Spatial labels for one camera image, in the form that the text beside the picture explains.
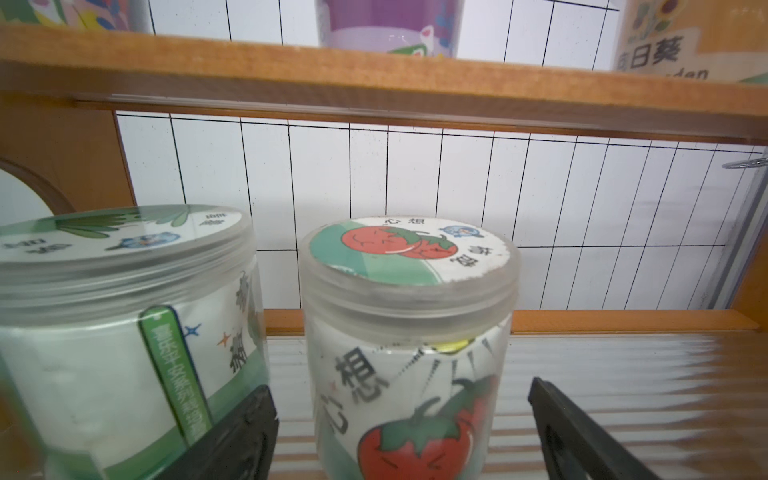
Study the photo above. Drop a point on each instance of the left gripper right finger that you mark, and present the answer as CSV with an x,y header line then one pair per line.
x,y
574,446

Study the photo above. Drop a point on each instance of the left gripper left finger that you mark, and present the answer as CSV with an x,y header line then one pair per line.
x,y
239,447

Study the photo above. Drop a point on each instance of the orange wooden two-tier shelf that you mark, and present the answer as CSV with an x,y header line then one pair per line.
x,y
685,391

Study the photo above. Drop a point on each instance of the green tree lid jar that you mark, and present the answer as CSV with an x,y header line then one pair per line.
x,y
126,335

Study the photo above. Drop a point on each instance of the strawberry lid jar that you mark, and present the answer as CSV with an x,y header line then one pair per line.
x,y
407,321

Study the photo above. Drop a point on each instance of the small container brown seeds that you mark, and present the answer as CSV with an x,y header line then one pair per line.
x,y
719,41

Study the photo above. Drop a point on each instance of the small container purple seeds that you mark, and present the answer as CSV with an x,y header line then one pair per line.
x,y
424,28

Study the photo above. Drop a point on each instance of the small container red seeds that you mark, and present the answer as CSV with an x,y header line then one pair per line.
x,y
117,15

